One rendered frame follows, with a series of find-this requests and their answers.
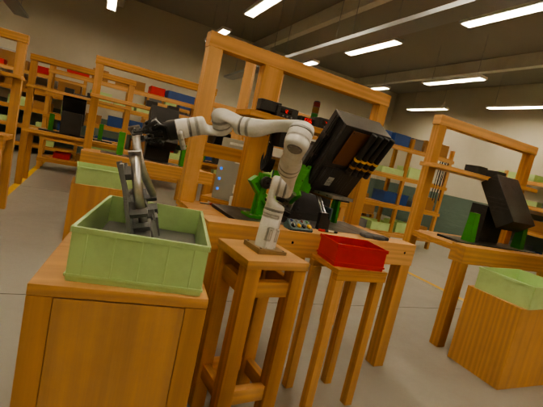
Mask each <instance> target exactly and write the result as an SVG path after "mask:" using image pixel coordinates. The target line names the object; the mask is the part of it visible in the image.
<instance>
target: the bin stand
mask: <svg viewBox="0 0 543 407"><path fill-rule="evenodd" d="M309 264H310V266H309V272H308V275H307V279H306V282H305V289H304V292H303V296H302V299H301V306H300V309H299V313H298V316H297V323H296V326H295V330H294V333H293V339H292V343H291V346H290V350H289V353H288V360H287V363H286V367H285V370H284V377H283V380H282V385H283V386H284V387H285V388H292V387H293V383H294V380H295V376H296V373H297V366H298V363H299V359H300V356H301V350H302V347H303V343H304V339H305V333H306V330H307V326H308V323H309V317H310V314H311V309H312V306H313V302H314V297H315V293H316V290H317V286H318V280H319V276H320V273H321V269H322V268H321V266H326V267H327V268H329V269H331V270H332V271H333V275H332V277H330V283H329V287H328V290H327V294H326V299H325V303H324V306H323V310H322V315H321V319H320V322H319V326H318V332H317V336H316V339H315V343H314V348H313V352H312V355H311V359H310V362H309V368H308V371H307V375H306V378H305V384H304V388H303V391H302V394H301V401H300V404H299V406H300V407H312V405H313V402H314V396H315V393H316V389H317V386H318V380H319V376H320V373H321V370H322V375H321V381H322V382H323V383H324V384H330V383H331V381H332V377H333V374H334V370H335V364H336V361H337V358H338V354H339V349H340V346H341V342H342V339H343V333H344V330H345V326H346V323H347V318H348V314H349V311H350V307H351V302H352V298H353V295H354V291H355V288H356V283H357V282H369V283H370V285H369V289H368V294H367V297H366V301H365V304H364V310H363V312H362V316H361V319H360V325H359V329H358V331H357V335H356V340H355V344H354V347H353V350H352V353H351V359H350V363H349V366H348V369H347V374H346V378H345V381H344V385H343V390H342V393H341V397H340V401H341V402H342V403H343V404H344V405H351V403H352V399H353V396H354V392H355V390H356V384H357V380H358V378H359V374H360V369H361V366H362V362H363V359H364V353H365V351H366V347H367V344H368V339H369V335H370V332H371V328H372V326H373V320H374V317H375V313H376V310H377V305H378V301H379V299H380V295H381V289H382V286H383V283H385V280H386V276H387V274H388V273H387V272H385V271H382V272H380V271H367V270H361V269H353V268H346V267H340V266H332V265H331V264H330V263H329V262H328V261H326V260H325V259H324V258H322V257H321V256H319V255H318V254H311V256H310V260H309ZM343 281H345V283H344V286H343ZM342 286H343V292H342V295H341V299H340V302H339V297H340V293H341V290H342ZM338 302H339V308H338V312H337V315H336V318H335V312H336V309H337V305H338ZM334 318H335V324H334V328H333V331H332V335H331V338H330V344H329V347H328V351H327V354H326V360H325V363H324V367H323V369H322V364H323V360H324V357H325V353H326V348H327V344H328V341H329V337H330V332H331V328H332V325H333V321H334Z"/></svg>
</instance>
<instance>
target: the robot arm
mask: <svg viewBox="0 0 543 407"><path fill-rule="evenodd" d="M211 116H212V122H213V125H208V124H206V121H205V119H204V117H203V116H197V117H191V118H189V119H188V118H181V119H176V120H167V121H166V122H165V123H163V122H159V121H158V120H157V117H154V118H152V119H150V120H148V121H146V122H144V123H143V126H142V128H136V129H133V130H132V135H133V136H135V135H141V134H142V133H144V134H146V133H149V135H145V136H141V142H143V141H146V142H148V143H149V145H156V146H164V142H165V141H167V140H170V141H174V140H179V144H180V148H181V150H185V149H186V145H185V141H184V138H188V137H191V136H199V135H209V136H226V135H228V134H229V133H230V132H231V126H232V128H233V130H234V132H235V133H236V134H238V135H241V136H249V137H260V136H266V135H269V134H272V133H276V132H286V133H287V134H286V137H285V138H284V153H283V155H282V156H281V158H280V162H279V165H278V172H279V175H280V176H278V175H274V176H273V178H272V179H271V184H270V187H269V192H268V195H267V201H266V203H265V207H264V210H263V214H262V218H261V221H260V224H259V229H258V232H257V236H256V238H255V245H257V246H259V247H262V248H264V249H269V250H274V249H275V247H276V243H277V239H278V236H279V233H280V230H279V228H280V223H281V220H282V217H283V214H284V207H283V206H282V205H280V204H279V203H277V202H276V200H275V198H274V196H278V197H281V198H285V199H287V198H289V197H290V196H291V195H292V193H293V189H294V186H295V182H296V180H297V176H298V175H299V173H300V170H301V166H302V158H303V157H304V155H305V153H306V152H307V150H308V148H309V145H310V143H311V141H312V138H313V136H314V127H313V125H312V124H310V123H308V122H306V121H304V120H260V119H255V118H250V117H245V116H240V115H238V114H236V113H234V112H232V111H230V110H228V109H225V108H217V109H215V110H214V111H213V112H212V114H211ZM151 129H152V131H151ZM151 141H153V142H151Z"/></svg>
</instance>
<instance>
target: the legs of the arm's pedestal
mask: <svg viewBox="0 0 543 407"><path fill-rule="evenodd" d="M305 274H306V271H285V272H283V271H265V270H247V269H246V268H245V267H243V266H242V265H241V264H239V263H238V262H237V261H235V260H234V259H233V258H231V257H230V256H229V255H228V254H227V253H226V252H225V251H223V250H222V249H221V248H220V247H218V249H217V256H216V261H215V264H214V268H213V276H212V280H211V284H210V288H209V292H208V307H207V309H206V310H207V311H206V315H205V319H204V326H203V330H202V334H201V339H200V345H199V350H198V354H197V358H196V365H195V369H194V373H193V377H192V385H191V388H190V392H189V397H188V401H187V402H188V404H189V405H190V407H203V406H204V402H205V398H206V394H207V390H208V391H209V393H210V395H211V396H212V397H211V401H210V405H209V407H231V405H237V404H242V403H247V402H252V401H254V402H255V404H254V407H274V406H275V402H276V396H277V393H278V389H279V385H280V379H281V376H282V372H283V368H284V362H285V359H286V355H287V351H288V345H289V342H290V338H291V335H292V331H293V325H294V321H295V318H296V314H297V308H298V305H299V301H300V297H301V291H302V288H303V284H304V280H305ZM229 286H231V287H232V288H233V289H234V295H233V299H232V304H231V307H230V311H229V318H228V322H227V326H226V330H225V336H224V341H223V345H222V348H221V356H215V352H216V348H217V341H218V338H219V333H220V329H221V323H222V318H223V315H224V311H225V304H226V300H227V296H228V291H229ZM269 297H279V299H278V303H277V307H276V313H275V317H274V321H273V324H272V328H271V334H270V338H269V342H268V345H267V352H266V355H265V360H264V363H263V370H262V369H261V368H260V366H259V365H258V364H257V363H256V362H255V356H256V353H257V349H258V345H259V339H260V335H261V331H262V328H263V321H264V318H265V313H266V310H267V303H268V300H269ZM250 381H251V382H252V383H250Z"/></svg>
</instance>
